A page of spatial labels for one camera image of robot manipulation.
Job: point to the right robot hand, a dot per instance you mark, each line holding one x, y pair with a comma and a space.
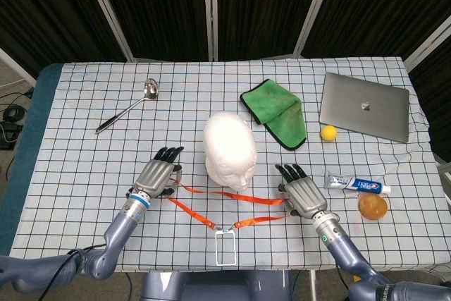
304, 195

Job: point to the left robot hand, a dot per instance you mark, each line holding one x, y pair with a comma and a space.
155, 176

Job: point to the clear white badge holder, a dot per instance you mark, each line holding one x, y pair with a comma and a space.
225, 233

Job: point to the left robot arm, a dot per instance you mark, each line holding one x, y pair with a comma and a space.
120, 230

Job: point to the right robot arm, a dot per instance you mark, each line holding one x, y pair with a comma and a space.
345, 248

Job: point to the white foam mannequin head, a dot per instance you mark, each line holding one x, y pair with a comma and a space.
229, 146

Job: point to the small plastic packet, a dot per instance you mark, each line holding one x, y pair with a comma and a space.
352, 184

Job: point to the yellow ball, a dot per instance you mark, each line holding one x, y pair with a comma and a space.
329, 133

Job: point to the checked light blue tablecloth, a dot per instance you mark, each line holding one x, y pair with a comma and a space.
88, 174

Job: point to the amber translucent ball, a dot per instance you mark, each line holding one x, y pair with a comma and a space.
372, 207

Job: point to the white table leg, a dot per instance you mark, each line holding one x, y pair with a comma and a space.
313, 287

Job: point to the green microfiber cloth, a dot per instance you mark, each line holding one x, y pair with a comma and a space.
275, 107

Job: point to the grey laptop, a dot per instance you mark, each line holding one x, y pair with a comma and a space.
366, 107

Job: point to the grey blue robot torso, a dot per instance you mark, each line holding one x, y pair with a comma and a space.
218, 287

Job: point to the teal blue table pad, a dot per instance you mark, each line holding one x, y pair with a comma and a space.
31, 121

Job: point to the black power adapter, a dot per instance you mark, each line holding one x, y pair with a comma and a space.
8, 135

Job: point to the black folding screen panel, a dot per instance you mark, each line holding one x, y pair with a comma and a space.
264, 5
437, 79
46, 15
373, 5
158, 8

